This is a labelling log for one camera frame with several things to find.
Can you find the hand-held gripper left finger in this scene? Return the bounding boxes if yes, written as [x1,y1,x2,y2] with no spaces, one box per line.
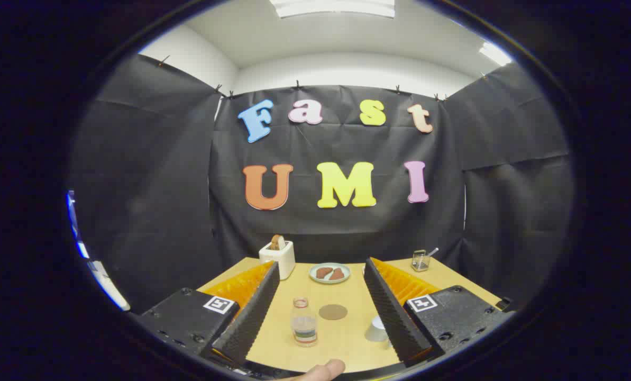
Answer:
[134,259,281,366]

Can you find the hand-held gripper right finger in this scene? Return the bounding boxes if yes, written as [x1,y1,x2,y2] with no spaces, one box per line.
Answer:
[364,257,516,366]

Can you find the white cup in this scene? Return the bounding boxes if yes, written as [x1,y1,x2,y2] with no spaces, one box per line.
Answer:
[364,316,391,343]

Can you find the clear juice bottle red ring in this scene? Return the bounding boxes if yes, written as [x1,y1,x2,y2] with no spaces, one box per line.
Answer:
[291,297,318,347]

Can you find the brown round coaster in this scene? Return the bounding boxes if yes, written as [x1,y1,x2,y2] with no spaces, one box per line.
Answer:
[318,304,349,321]

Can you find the wooden table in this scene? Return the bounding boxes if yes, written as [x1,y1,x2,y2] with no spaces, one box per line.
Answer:
[196,257,504,374]

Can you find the white toaster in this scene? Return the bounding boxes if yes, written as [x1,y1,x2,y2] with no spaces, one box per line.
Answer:
[259,241,296,280]

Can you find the pale green plate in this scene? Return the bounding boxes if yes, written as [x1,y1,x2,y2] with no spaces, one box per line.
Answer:
[309,262,351,285]

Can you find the small ceiling light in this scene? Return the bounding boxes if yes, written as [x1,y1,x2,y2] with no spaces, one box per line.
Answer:
[478,41,513,67]

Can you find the long ceiling light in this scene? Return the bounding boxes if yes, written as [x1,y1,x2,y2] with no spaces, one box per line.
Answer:
[269,0,396,19]

